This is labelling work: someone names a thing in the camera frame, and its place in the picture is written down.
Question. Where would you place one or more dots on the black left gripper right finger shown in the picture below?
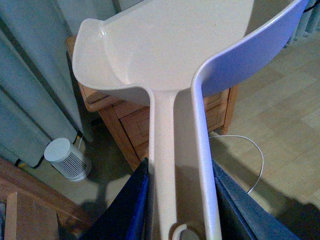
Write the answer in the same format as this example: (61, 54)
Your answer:
(241, 217)

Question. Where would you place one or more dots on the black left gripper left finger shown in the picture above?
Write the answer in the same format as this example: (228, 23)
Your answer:
(124, 219)

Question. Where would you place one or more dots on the beige plastic dustpan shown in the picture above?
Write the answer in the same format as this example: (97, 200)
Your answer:
(170, 55)

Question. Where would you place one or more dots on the small white air purifier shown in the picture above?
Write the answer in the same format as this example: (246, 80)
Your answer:
(67, 159)

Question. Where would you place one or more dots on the light green curtain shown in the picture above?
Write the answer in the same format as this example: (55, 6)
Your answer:
(40, 101)

